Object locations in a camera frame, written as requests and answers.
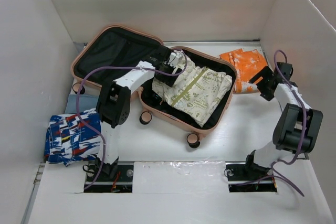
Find light blue denim garment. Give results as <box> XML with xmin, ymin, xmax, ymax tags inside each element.
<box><xmin>65</xmin><ymin>94</ymin><xmax>98</xmax><ymax>114</ymax></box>

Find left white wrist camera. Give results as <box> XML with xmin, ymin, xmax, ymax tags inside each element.
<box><xmin>167</xmin><ymin>50</ymin><xmax>184</xmax><ymax>67</ymax></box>

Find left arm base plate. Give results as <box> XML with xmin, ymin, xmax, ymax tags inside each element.
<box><xmin>82</xmin><ymin>162</ymin><xmax>134</xmax><ymax>193</ymax></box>

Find orange white patterned garment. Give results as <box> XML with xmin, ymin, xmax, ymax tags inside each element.
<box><xmin>220</xmin><ymin>48</ymin><xmax>267</xmax><ymax>93</ymax></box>

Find pink suitcase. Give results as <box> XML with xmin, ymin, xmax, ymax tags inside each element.
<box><xmin>71</xmin><ymin>25</ymin><xmax>237</xmax><ymax>140</ymax></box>

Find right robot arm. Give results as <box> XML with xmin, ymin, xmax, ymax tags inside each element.
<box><xmin>243</xmin><ymin>62</ymin><xmax>323</xmax><ymax>180</ymax></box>

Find blue white red shorts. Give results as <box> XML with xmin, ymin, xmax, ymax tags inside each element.
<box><xmin>44</xmin><ymin>109</ymin><xmax>101</xmax><ymax>166</ymax></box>

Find cream green printed jacket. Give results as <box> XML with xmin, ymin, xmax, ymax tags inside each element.
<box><xmin>152</xmin><ymin>57</ymin><xmax>232</xmax><ymax>127</ymax></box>

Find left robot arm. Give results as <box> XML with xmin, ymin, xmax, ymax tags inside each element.
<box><xmin>92</xmin><ymin>46</ymin><xmax>187</xmax><ymax>180</ymax></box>

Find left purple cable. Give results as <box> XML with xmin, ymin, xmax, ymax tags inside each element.
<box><xmin>76</xmin><ymin>48</ymin><xmax>187</xmax><ymax>190</ymax></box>

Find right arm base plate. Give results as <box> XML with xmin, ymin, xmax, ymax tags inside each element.
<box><xmin>224</xmin><ymin>162</ymin><xmax>277</xmax><ymax>193</ymax></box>

